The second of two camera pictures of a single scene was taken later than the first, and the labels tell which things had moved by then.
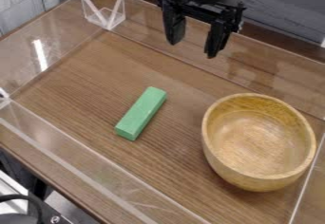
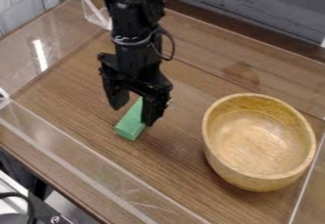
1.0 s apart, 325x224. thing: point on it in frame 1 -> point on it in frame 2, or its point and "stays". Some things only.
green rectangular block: [136, 116] stays
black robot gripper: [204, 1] -> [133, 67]
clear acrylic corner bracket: [104, 17] stays
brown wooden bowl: [258, 140] stays
